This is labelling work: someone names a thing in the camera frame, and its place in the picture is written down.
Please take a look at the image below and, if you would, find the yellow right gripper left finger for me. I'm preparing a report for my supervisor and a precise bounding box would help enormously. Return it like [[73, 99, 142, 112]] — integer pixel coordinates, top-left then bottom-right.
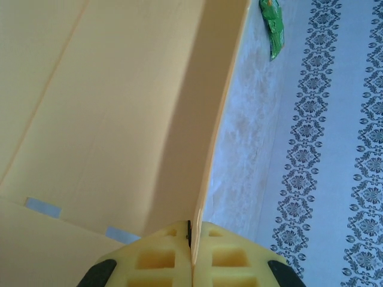
[[79, 220, 192, 287]]

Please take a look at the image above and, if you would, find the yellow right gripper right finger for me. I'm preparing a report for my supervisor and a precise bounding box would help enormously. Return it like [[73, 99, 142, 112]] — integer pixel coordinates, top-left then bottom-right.
[[193, 221, 306, 287]]

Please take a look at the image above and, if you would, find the orange paper box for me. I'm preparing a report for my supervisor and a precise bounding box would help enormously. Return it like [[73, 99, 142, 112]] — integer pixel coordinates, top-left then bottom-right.
[[0, 0, 252, 287]]

